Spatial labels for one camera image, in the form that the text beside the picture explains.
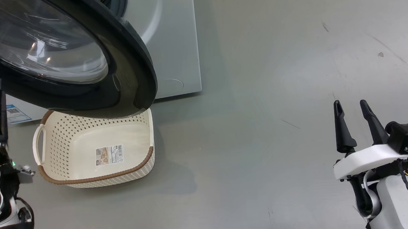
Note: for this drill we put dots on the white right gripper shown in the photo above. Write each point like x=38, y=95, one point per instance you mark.
x=367, y=158

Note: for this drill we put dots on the black washing machine door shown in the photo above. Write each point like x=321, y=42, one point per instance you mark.
x=123, y=55

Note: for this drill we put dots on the white front-load washing machine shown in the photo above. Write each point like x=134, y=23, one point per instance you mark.
x=176, y=40

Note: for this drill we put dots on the blue energy label sticker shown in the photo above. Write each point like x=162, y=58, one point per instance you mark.
x=16, y=114

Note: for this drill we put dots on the cream perforated laundry basket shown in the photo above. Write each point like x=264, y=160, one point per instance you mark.
x=82, y=138

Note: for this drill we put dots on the basket product label sticker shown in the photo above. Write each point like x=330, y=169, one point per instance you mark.
x=109, y=154

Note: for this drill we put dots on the round filter cover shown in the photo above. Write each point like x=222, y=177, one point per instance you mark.
x=172, y=87

